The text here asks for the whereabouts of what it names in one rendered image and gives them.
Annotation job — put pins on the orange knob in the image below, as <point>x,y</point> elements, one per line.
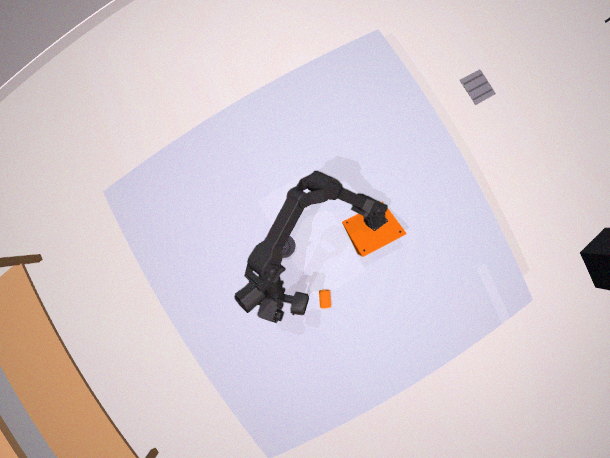
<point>325,297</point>

